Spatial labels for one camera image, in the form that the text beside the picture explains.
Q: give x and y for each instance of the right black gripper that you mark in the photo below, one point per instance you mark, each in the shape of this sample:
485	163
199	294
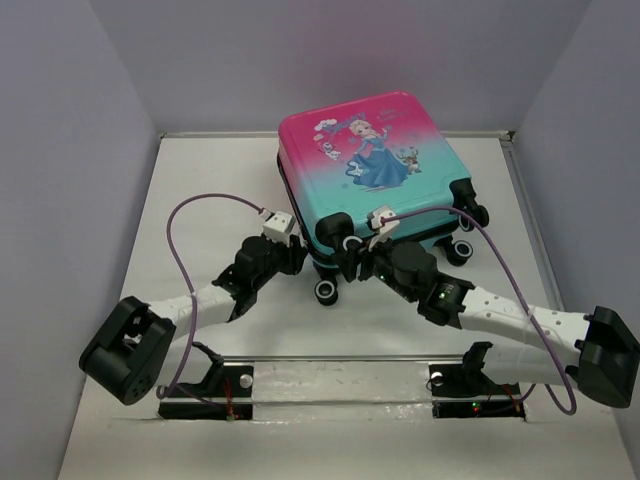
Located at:
350	260

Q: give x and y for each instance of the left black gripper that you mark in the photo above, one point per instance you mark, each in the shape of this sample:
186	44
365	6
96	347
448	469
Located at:
293	254

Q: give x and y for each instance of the pink teal kids suitcase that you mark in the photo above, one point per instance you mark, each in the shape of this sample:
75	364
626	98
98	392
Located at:
352	158

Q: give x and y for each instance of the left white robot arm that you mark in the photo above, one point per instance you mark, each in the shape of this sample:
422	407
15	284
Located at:
145	345

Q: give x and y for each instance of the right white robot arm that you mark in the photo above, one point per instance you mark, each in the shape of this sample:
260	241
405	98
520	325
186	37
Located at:
595	353

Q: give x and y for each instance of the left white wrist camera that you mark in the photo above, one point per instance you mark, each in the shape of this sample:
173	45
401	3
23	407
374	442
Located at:
277	226

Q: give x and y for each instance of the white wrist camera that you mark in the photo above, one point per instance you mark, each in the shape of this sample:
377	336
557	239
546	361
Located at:
277	226
381	224

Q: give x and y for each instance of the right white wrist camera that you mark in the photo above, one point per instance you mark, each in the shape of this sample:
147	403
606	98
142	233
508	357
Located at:
381	224

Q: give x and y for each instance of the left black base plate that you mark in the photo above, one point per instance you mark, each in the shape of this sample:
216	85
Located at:
224	394

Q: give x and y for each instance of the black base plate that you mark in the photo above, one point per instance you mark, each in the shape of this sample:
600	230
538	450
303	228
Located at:
455	397
224	394

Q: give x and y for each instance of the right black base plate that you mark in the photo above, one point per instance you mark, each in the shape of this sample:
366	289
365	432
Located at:
455	397

